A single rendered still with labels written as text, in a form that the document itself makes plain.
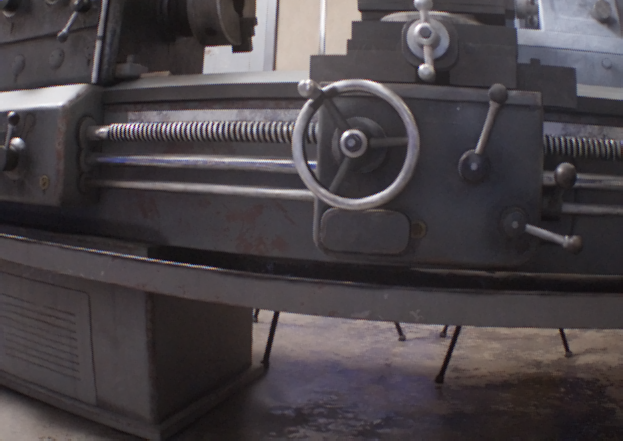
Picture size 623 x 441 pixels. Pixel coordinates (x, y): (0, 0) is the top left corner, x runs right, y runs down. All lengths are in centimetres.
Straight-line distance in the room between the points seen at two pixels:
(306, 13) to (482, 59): 384
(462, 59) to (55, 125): 86
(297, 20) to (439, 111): 384
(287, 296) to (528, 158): 48
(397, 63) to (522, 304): 46
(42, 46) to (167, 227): 62
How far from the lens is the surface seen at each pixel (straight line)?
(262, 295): 108
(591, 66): 129
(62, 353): 153
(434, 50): 96
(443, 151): 100
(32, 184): 139
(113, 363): 143
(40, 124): 138
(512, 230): 95
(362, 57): 103
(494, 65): 101
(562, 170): 88
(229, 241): 129
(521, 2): 120
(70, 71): 152
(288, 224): 124
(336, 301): 104
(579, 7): 138
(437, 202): 100
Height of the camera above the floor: 64
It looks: 1 degrees down
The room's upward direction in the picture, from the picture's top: 3 degrees clockwise
